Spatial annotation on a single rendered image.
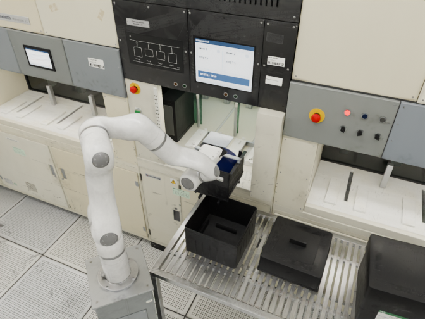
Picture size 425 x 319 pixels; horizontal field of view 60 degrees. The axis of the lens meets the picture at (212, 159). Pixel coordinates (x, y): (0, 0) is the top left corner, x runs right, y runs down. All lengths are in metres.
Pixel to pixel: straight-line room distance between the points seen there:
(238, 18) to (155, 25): 0.41
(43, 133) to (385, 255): 2.23
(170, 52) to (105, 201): 0.78
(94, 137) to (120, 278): 0.76
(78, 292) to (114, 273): 1.06
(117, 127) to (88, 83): 0.93
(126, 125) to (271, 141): 0.74
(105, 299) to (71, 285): 1.07
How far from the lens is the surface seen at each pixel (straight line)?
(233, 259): 1.80
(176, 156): 1.43
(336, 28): 1.56
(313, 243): 1.87
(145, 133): 1.33
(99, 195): 1.45
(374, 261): 1.70
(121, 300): 1.81
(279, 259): 1.79
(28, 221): 3.43
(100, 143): 1.28
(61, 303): 2.82
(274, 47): 1.61
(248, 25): 1.62
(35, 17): 2.31
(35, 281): 3.00
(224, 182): 1.74
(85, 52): 2.14
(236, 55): 1.68
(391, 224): 2.08
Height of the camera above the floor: 2.27
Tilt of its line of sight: 38 degrees down
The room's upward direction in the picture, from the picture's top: straight up
